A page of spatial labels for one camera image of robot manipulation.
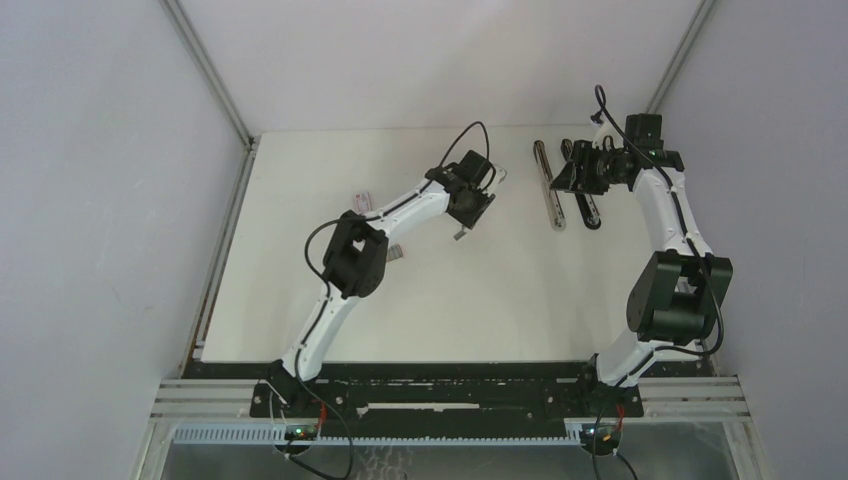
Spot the silver black staple remover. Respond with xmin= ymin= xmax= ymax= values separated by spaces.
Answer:
xmin=533 ymin=140 xmax=566 ymax=232

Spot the black stapler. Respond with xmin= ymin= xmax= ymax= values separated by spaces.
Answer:
xmin=560 ymin=139 xmax=602 ymax=230

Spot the staple box tray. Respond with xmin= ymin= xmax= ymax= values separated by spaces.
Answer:
xmin=387 ymin=244 xmax=404 ymax=262

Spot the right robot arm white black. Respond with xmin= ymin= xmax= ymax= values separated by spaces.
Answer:
xmin=552 ymin=112 xmax=733 ymax=416

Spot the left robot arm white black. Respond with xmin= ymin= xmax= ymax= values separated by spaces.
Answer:
xmin=268 ymin=150 xmax=507 ymax=417

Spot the red white staple box sleeve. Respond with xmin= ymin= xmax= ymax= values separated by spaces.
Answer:
xmin=352 ymin=191 xmax=372 ymax=216

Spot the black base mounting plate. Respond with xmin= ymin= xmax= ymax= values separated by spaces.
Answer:
xmin=249 ymin=361 xmax=644 ymax=439

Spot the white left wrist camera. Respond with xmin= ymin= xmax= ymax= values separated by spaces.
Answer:
xmin=487 ymin=165 xmax=508 ymax=194

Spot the left black camera cable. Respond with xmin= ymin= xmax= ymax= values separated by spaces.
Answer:
xmin=291 ymin=121 xmax=493 ymax=399

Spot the right controller board with wires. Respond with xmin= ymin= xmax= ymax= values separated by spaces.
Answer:
xmin=579 ymin=403 xmax=639 ymax=480

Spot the controller board with wires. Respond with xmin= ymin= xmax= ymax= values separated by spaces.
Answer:
xmin=272 ymin=399 xmax=354 ymax=480
xmin=579 ymin=403 xmax=639 ymax=480

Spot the left controller board with wires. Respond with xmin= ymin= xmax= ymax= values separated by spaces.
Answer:
xmin=272 ymin=399 xmax=354 ymax=480

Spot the white cable duct strip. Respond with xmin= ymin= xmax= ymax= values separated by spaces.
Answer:
xmin=172 ymin=423 xmax=584 ymax=446

